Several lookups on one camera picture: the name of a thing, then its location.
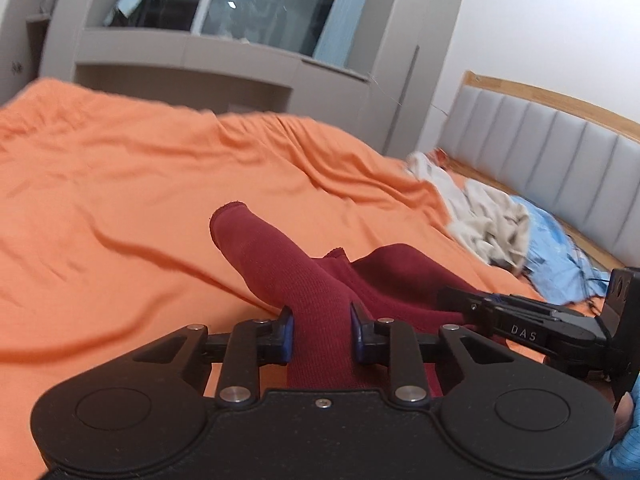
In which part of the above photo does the grey built-in wardrobe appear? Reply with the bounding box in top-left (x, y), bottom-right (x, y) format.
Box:
top-left (0, 0), bottom-right (472, 159)

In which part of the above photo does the white crumpled cloth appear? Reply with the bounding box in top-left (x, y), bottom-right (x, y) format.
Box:
top-left (405, 151), bottom-right (534, 274)

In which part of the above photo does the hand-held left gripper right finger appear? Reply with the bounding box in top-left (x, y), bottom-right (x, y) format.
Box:
top-left (349, 301), bottom-right (517, 407)

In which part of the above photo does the window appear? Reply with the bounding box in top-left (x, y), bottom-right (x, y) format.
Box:
top-left (104, 0), bottom-right (352, 67)

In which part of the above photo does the dark red long-sleeve shirt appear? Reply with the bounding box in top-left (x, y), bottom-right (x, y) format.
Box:
top-left (208, 201), bottom-right (509, 399)

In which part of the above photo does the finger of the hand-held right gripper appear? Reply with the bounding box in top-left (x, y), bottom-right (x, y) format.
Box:
top-left (482, 293), bottom-right (554, 313)
top-left (437, 285), bottom-right (507, 339)

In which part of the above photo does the orange bed sheet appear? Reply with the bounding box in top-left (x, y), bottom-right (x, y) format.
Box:
top-left (0, 77), bottom-right (608, 476)

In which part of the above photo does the light blue cloth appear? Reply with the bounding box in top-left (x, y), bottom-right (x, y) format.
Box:
top-left (514, 195), bottom-right (614, 307)

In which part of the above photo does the grey padded wooden headboard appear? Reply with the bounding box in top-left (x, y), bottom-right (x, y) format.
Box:
top-left (437, 70), bottom-right (640, 272)

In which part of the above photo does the person's right forearm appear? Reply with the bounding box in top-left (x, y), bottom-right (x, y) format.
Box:
top-left (597, 375), bottom-right (640, 480)

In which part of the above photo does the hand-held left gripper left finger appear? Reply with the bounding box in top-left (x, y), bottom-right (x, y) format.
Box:
top-left (132, 306), bottom-right (296, 407)

